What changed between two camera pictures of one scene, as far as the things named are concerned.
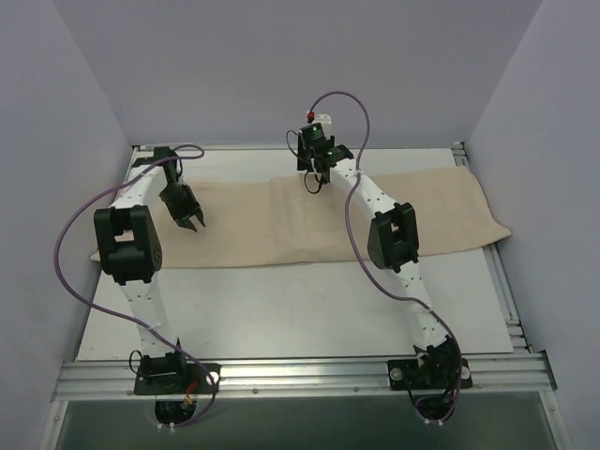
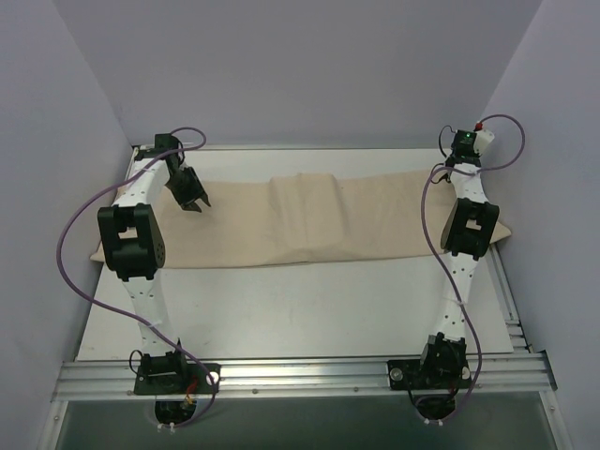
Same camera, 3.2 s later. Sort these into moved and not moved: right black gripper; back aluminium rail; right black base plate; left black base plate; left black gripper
Moved: right black gripper; left black gripper
Not moved: right black base plate; back aluminium rail; left black base plate
